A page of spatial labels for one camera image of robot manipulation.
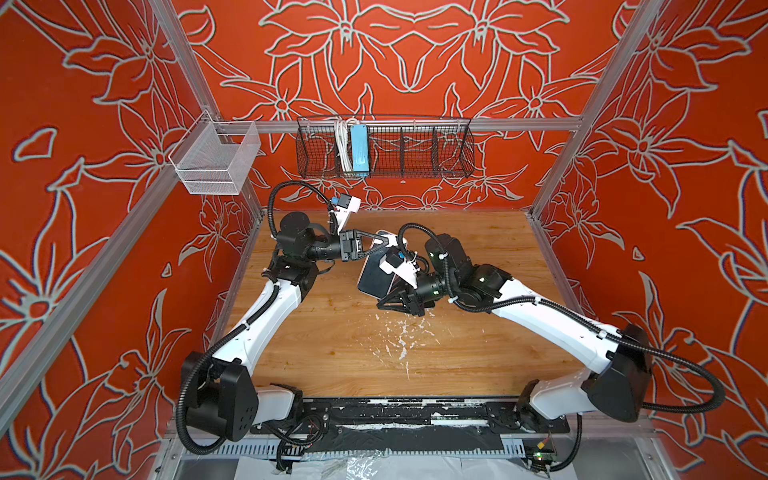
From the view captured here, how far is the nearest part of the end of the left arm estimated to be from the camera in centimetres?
60

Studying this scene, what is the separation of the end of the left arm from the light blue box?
1.10 ft

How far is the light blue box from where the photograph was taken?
35.3 inches

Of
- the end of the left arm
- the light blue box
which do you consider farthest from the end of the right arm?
the light blue box

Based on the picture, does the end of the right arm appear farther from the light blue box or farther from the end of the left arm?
the light blue box
